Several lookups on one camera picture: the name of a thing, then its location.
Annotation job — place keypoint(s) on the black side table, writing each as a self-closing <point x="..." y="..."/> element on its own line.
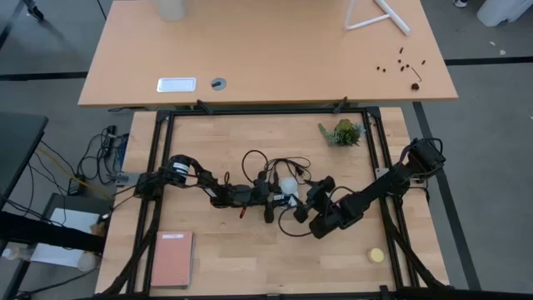
<point x="16" y="141"/>

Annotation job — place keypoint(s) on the black beam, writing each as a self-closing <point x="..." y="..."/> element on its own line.
<point x="41" y="233"/>

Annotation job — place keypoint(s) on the white lightbulb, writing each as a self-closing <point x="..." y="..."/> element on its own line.
<point x="288" y="186"/>

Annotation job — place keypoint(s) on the white rectangular desk plate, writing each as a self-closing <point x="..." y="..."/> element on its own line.
<point x="177" y="85"/>

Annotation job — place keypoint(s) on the white stand with round top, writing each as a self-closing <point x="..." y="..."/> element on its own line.
<point x="393" y="16"/>

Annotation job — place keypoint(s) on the light wood desk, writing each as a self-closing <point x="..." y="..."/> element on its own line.
<point x="270" y="50"/>

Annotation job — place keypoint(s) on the white bag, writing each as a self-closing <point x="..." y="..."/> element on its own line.
<point x="499" y="10"/>

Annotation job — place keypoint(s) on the pink notebook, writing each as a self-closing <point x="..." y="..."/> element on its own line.
<point x="172" y="260"/>

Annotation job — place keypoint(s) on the black clamp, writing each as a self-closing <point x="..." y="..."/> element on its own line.
<point x="340" y="104"/>
<point x="204" y="106"/>

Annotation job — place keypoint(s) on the white cylindrical container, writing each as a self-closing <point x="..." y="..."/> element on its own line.
<point x="170" y="10"/>

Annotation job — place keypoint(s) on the person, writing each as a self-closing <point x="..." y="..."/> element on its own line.
<point x="460" y="3"/>

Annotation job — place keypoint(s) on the yellow round disc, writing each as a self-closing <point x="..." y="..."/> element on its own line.
<point x="376" y="255"/>

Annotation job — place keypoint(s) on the potted succulent plant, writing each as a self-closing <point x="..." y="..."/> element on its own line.
<point x="345" y="133"/>

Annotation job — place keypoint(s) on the black aluminium table frame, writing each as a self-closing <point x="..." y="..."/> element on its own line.
<point x="270" y="111"/>

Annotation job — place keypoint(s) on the chrome lamp base with socket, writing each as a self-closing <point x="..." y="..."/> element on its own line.
<point x="292" y="202"/>

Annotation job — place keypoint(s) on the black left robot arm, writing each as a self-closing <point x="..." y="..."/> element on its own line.
<point x="208" y="183"/>

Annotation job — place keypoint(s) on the small black knob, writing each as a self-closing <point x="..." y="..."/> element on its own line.
<point x="415" y="86"/>

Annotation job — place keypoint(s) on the clear plastic cup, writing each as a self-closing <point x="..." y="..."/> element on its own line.
<point x="87" y="261"/>

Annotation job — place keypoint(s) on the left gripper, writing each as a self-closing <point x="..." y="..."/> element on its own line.
<point x="262" y="195"/>

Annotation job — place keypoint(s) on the black allen key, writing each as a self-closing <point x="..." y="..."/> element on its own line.
<point x="416" y="73"/>

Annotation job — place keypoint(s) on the white sheet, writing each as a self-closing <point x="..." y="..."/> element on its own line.
<point x="66" y="229"/>

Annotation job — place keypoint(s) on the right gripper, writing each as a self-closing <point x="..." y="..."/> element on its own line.
<point x="317" y="199"/>

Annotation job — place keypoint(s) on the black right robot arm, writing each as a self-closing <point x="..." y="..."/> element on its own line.
<point x="375" y="191"/>

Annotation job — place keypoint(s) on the black stand leg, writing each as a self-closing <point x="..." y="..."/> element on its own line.
<point x="33" y="10"/>

